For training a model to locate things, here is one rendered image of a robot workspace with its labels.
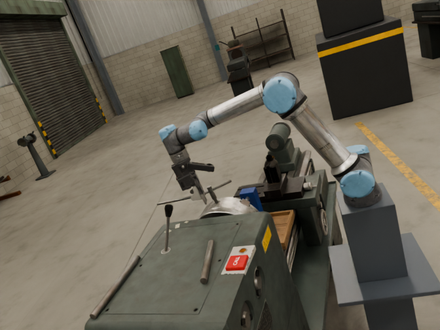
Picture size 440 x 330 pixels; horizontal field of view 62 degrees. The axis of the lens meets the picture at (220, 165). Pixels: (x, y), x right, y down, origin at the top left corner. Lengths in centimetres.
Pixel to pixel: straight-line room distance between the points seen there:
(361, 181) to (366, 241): 34
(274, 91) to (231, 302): 69
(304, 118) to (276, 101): 12
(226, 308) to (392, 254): 87
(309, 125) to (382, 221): 52
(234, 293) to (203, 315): 10
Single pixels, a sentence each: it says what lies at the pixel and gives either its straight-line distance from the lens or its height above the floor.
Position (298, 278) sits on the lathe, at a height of 54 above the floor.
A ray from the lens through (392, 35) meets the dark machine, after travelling 614.
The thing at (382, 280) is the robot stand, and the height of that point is 75.
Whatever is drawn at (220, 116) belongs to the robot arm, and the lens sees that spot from 151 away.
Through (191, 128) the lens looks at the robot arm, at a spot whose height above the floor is 160.
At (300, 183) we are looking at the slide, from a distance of 217.
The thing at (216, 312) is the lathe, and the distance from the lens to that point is 103.
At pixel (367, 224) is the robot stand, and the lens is 159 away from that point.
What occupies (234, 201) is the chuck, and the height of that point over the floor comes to 123.
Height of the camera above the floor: 191
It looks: 19 degrees down
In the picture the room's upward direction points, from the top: 20 degrees counter-clockwise
